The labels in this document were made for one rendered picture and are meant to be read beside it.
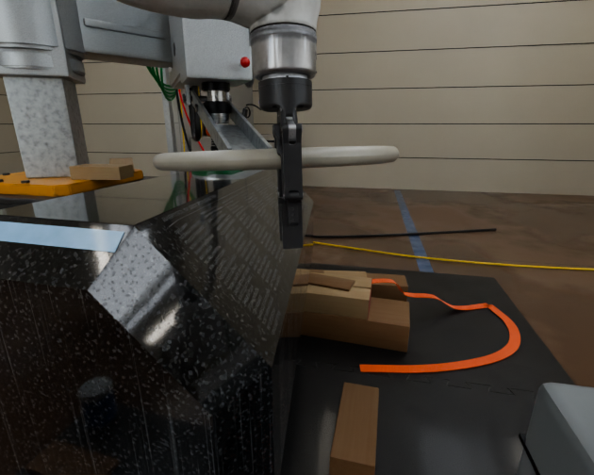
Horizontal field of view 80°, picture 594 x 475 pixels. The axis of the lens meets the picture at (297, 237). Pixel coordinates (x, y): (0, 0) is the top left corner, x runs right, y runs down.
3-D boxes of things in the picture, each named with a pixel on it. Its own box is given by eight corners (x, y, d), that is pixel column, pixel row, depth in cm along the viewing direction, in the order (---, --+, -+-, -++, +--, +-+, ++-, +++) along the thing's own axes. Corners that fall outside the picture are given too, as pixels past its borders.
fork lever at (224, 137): (182, 102, 144) (181, 90, 141) (229, 103, 151) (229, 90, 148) (214, 167, 91) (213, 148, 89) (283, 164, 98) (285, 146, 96)
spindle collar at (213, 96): (202, 123, 133) (195, 32, 124) (226, 123, 137) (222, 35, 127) (206, 123, 123) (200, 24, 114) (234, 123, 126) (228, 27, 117)
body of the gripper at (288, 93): (317, 73, 46) (318, 147, 48) (306, 86, 54) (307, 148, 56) (258, 73, 45) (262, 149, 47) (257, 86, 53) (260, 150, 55)
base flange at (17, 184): (-46, 191, 133) (-50, 179, 132) (62, 174, 179) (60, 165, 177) (63, 197, 123) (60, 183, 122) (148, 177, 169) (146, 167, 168)
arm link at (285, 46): (310, 45, 53) (311, 88, 54) (249, 45, 52) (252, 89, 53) (322, 24, 44) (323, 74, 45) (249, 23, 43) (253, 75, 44)
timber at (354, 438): (371, 499, 95) (375, 466, 92) (328, 489, 98) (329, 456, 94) (376, 416, 123) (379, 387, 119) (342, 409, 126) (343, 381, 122)
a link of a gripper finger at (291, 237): (301, 200, 51) (302, 201, 50) (302, 246, 53) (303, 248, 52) (280, 201, 51) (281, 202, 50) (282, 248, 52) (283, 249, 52)
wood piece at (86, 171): (71, 179, 136) (68, 166, 135) (87, 175, 145) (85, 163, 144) (120, 180, 135) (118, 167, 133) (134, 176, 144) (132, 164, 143)
